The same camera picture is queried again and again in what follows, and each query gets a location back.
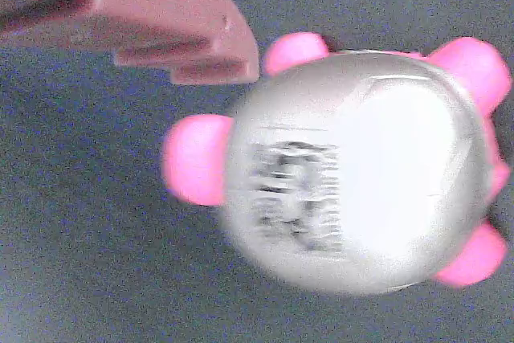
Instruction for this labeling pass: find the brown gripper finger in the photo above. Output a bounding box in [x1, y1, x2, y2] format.
[0, 0, 261, 86]

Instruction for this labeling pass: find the pink turtle toy silver shell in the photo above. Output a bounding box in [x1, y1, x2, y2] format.
[161, 32, 514, 296]

